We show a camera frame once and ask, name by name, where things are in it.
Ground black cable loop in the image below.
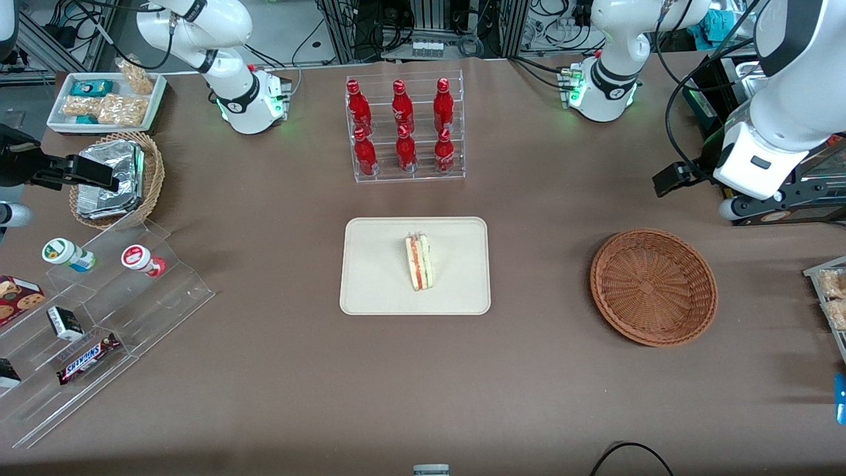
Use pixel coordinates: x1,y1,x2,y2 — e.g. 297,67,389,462
588,442,675,476

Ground round brown wicker basket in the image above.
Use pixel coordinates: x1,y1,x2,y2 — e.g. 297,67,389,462
590,228,719,348

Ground red lid white cup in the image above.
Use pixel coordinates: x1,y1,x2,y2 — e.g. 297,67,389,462
120,244,167,278

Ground brown snickers bar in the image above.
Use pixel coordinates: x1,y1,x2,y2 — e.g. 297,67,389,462
56,333,122,386

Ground red cookie box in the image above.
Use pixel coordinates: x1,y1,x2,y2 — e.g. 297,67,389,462
0,274,47,328

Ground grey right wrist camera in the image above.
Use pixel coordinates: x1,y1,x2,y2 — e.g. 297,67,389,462
0,202,32,229

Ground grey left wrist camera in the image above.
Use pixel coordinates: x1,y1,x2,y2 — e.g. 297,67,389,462
718,196,787,223

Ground green lid white cup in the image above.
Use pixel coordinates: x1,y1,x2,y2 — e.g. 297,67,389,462
42,237,96,273

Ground triangular sandwich with filling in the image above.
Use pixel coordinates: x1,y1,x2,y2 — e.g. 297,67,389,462
405,231,435,292

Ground cream rectangular plastic tray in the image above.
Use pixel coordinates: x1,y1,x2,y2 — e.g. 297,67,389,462
339,216,492,316

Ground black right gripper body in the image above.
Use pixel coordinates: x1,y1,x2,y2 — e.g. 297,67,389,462
0,126,42,188

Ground silver foil wrapped pack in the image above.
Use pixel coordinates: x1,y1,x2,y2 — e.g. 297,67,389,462
76,188,143,221
78,140,145,199

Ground oval light wicker basket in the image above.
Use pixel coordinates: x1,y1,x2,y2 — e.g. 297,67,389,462
69,131,166,231

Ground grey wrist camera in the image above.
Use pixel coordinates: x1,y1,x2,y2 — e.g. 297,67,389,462
0,202,32,229
718,196,787,223

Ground large teal snack packet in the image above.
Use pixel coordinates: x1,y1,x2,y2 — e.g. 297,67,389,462
70,79,114,98

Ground clear acrylic stepped shelf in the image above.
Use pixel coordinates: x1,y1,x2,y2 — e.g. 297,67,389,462
0,218,216,450

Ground white rectangular snack tray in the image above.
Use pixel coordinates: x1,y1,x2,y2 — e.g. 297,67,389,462
46,71,167,136

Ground clear acrylic bottle rack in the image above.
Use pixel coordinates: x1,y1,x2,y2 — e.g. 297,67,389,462
344,69,467,184

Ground clear bag of puffed snacks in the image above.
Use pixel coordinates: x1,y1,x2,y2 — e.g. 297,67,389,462
97,94,149,128
116,56,154,95
62,96,101,118

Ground small black white carton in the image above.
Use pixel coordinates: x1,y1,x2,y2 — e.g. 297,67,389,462
46,305,85,342

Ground teal cloth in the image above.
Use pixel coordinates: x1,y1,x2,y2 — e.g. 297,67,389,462
701,8,738,42

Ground clear tray with snacks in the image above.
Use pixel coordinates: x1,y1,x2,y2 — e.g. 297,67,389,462
802,256,846,366

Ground red cola bottle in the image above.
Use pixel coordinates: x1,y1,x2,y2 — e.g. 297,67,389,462
353,127,378,177
434,128,456,175
391,79,415,135
395,124,418,174
346,79,373,137
433,77,455,133

